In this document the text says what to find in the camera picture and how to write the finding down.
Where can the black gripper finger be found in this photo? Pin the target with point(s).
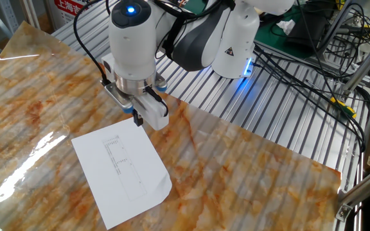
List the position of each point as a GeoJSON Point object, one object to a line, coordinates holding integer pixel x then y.
{"type": "Point", "coordinates": [135, 117]}
{"type": "Point", "coordinates": [141, 120]}

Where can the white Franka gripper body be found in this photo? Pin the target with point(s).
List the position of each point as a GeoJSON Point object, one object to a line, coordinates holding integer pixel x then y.
{"type": "Point", "coordinates": [154, 112]}

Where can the white printed paper sheet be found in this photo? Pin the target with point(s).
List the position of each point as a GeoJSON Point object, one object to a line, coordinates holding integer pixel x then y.
{"type": "Point", "coordinates": [120, 173]}

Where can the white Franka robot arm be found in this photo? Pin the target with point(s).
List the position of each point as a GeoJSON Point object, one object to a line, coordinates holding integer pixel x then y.
{"type": "Point", "coordinates": [133, 41]}

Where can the orange marble pattern mat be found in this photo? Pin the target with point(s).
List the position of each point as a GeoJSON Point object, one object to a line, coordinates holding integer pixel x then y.
{"type": "Point", "coordinates": [43, 96]}

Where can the white board with red sign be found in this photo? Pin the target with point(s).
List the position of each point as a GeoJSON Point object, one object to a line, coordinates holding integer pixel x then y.
{"type": "Point", "coordinates": [66, 8]}

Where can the green mat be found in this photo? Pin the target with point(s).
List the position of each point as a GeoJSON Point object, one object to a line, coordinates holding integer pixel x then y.
{"type": "Point", "coordinates": [268, 37]}

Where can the pale wooden slats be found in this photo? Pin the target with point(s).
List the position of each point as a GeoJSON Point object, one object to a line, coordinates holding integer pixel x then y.
{"type": "Point", "coordinates": [27, 9]}

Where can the crumpled white tissue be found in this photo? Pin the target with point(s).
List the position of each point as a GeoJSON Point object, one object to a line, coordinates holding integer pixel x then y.
{"type": "Point", "coordinates": [286, 26]}

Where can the black device box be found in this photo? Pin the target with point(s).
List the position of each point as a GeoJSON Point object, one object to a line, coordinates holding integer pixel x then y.
{"type": "Point", "coordinates": [310, 29]}

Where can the aluminium profile strut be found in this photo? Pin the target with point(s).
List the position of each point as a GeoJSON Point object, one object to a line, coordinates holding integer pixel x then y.
{"type": "Point", "coordinates": [336, 29]}
{"type": "Point", "coordinates": [365, 189]}
{"type": "Point", "coordinates": [368, 61]}

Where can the silver camera with blue caps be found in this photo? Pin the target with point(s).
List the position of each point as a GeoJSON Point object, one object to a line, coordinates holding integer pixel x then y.
{"type": "Point", "coordinates": [119, 97]}

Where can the grey perforated metal post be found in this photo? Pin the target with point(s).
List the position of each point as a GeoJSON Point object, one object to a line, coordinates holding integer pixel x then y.
{"type": "Point", "coordinates": [10, 14]}

